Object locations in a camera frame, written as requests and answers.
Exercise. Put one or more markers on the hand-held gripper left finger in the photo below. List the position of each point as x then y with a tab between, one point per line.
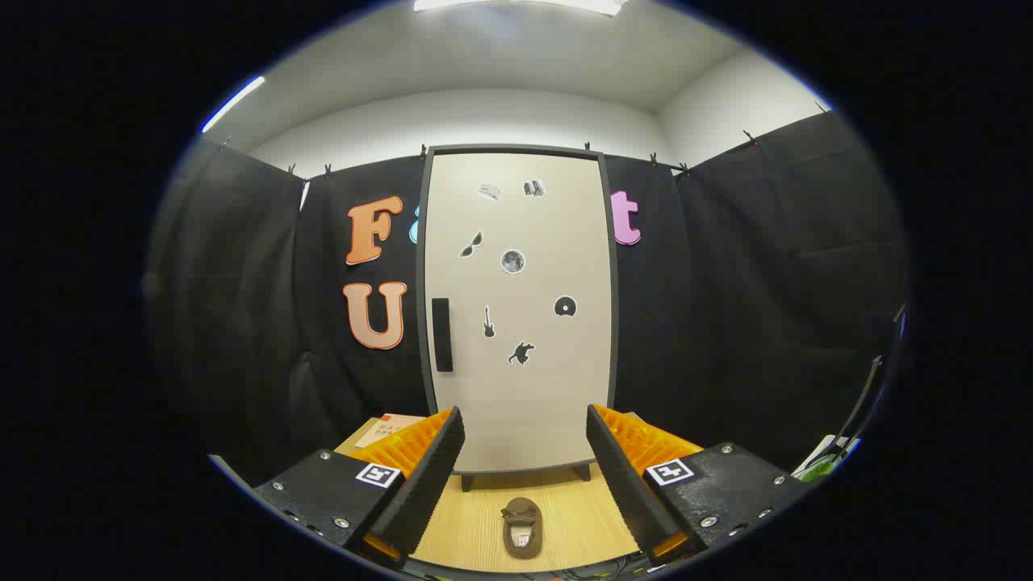
428	492

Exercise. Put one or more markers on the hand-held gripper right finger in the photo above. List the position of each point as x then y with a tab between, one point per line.
625	492

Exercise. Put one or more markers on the brown fluffy shoe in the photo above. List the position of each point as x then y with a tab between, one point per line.
523	545

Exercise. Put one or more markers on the dark grey shoe cabinet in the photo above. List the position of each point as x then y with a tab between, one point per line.
516	148

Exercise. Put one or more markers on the beige book red label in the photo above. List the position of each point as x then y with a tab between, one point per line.
387	428

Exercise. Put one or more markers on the green-filled glass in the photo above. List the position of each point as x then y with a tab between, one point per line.
817	468

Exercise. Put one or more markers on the black backdrop cloth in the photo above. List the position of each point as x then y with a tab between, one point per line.
726	323

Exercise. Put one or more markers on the white side table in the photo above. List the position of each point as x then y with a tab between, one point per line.
831	448

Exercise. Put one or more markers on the black metal stand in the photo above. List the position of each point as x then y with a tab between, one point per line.
867	387

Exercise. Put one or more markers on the narrow ceiling light strip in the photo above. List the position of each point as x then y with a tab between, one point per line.
234	103

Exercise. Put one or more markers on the wide ceiling light panel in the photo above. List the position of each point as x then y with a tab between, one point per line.
516	4

